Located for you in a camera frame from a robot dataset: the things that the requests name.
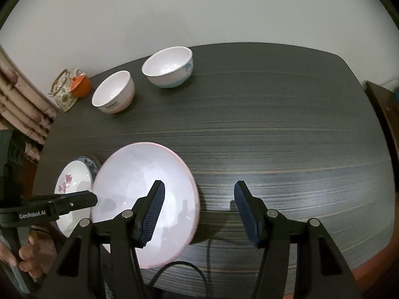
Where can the dark wooden side cabinet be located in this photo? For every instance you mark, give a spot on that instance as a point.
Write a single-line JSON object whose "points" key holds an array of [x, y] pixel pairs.
{"points": [[385, 104]]}

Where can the beige patterned curtain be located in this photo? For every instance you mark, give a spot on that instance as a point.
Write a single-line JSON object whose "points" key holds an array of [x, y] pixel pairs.
{"points": [[24, 108]]}

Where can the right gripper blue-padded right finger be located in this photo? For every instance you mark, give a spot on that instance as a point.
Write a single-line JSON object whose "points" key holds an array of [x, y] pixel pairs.
{"points": [[267, 229]]}

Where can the person left hand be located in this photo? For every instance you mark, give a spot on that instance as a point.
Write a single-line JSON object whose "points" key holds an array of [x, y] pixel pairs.
{"points": [[37, 257]]}

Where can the small blue floral plate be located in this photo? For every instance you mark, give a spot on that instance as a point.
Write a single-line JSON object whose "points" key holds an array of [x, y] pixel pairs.
{"points": [[92, 164]]}

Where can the white plate pink flowers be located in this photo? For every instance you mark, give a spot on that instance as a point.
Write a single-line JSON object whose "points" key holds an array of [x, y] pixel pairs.
{"points": [[75, 177]]}

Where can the orange tea strainer cup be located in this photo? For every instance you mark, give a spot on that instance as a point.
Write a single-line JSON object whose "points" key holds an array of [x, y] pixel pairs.
{"points": [[81, 86]]}

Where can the floral ceramic teapot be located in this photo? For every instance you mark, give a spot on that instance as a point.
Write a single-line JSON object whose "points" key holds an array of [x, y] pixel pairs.
{"points": [[60, 89]]}

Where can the black finger of the left gripper seen afar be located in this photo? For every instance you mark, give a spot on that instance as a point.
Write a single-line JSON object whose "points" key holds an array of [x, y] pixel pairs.
{"points": [[66, 203]]}

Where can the white Dog bowl blue base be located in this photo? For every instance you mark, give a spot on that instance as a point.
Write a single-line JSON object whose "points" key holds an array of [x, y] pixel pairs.
{"points": [[170, 67]]}

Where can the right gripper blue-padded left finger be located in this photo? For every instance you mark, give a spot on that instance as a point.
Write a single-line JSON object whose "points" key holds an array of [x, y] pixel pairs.
{"points": [[130, 230]]}

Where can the white Rabbit bowl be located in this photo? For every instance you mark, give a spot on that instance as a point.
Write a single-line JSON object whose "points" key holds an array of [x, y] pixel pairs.
{"points": [[115, 93]]}

